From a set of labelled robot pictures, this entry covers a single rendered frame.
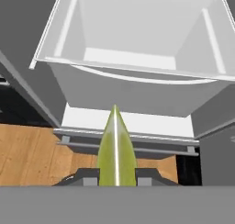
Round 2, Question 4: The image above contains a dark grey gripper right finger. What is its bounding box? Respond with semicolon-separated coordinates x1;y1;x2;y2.
135;167;181;187

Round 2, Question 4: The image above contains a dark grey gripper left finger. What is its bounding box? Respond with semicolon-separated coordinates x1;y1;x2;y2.
52;167;101;187

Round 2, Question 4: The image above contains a yellow-green lemon wedge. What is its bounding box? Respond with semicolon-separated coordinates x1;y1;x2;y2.
96;104;139;187

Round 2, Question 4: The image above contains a white fridge shelf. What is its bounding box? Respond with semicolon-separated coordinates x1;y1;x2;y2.
61;102;196;139

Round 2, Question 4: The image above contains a clear white fridge drawer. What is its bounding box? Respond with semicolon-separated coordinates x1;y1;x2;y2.
28;0;235;118

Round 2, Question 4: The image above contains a grey fridge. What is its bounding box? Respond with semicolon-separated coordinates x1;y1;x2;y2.
0;0;235;187

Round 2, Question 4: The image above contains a grey fridge bar handle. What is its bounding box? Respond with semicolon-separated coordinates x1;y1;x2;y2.
52;127;200;157

